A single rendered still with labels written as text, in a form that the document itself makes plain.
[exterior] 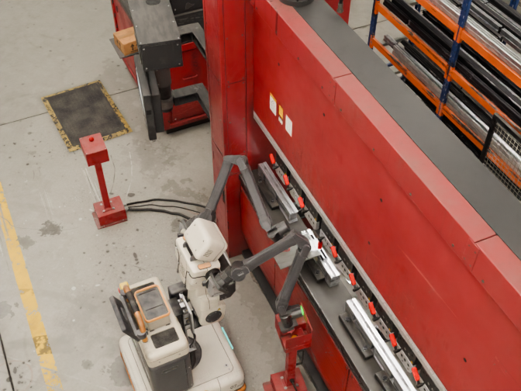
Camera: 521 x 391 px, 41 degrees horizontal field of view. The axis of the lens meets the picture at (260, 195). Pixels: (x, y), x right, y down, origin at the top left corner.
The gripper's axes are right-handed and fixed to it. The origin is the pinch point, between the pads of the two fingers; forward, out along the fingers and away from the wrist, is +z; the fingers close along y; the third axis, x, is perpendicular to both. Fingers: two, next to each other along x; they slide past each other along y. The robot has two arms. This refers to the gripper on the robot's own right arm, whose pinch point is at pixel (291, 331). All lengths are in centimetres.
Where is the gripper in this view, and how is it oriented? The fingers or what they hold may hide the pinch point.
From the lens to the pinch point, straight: 402.1
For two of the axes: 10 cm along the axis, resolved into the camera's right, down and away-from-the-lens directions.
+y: 9.3, -3.7, 0.2
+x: -2.9, -6.8, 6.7
